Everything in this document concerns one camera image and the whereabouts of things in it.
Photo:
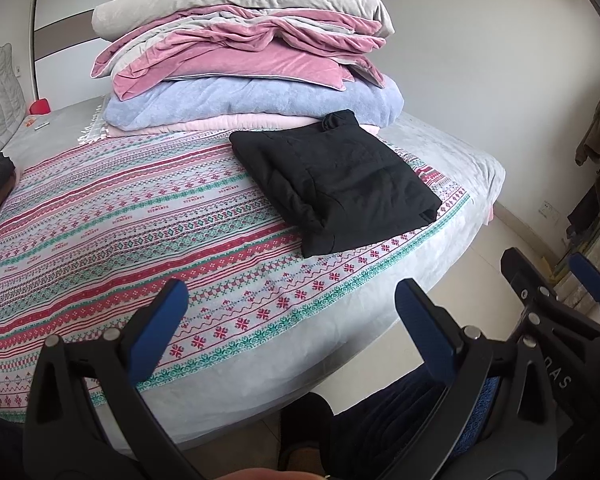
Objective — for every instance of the pink velvet quilt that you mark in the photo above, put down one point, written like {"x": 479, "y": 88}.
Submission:
{"x": 230, "y": 65}

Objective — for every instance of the small red box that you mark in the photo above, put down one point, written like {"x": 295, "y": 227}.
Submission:
{"x": 40, "y": 107}

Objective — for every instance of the hanging dark garment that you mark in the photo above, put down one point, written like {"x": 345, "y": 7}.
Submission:
{"x": 585, "y": 210}

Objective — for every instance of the pale pink blanket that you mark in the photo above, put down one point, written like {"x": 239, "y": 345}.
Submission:
{"x": 180, "y": 125}

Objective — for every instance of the light blue fleece blanket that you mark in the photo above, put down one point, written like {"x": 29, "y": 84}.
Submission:
{"x": 205, "y": 100}

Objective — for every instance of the grey pillow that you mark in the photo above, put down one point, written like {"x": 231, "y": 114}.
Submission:
{"x": 255, "y": 2}

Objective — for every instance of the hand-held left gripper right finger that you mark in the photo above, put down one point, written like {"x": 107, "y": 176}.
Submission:
{"x": 425, "y": 330}

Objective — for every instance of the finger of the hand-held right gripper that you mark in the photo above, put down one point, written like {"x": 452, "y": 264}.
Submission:
{"x": 520, "y": 270}
{"x": 590, "y": 280}

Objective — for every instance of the wall outlet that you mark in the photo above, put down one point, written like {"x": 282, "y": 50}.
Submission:
{"x": 549, "y": 209}

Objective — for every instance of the black coat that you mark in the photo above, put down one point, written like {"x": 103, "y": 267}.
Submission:
{"x": 340, "y": 185}

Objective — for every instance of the person's blue trouser leg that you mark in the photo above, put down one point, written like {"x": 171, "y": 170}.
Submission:
{"x": 380, "y": 425}

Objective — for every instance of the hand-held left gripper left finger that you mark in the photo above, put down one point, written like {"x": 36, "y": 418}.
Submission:
{"x": 160, "y": 325}

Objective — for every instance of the dark slipper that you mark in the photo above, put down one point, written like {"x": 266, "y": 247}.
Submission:
{"x": 300, "y": 420}

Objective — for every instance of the bed with pale sheet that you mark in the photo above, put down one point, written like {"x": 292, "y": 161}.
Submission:
{"x": 455, "y": 160}

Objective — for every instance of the grey fringed blanket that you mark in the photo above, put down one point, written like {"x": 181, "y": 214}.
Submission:
{"x": 60, "y": 125}

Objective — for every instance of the patterned striped bedsheet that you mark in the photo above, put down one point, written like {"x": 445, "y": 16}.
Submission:
{"x": 130, "y": 240}

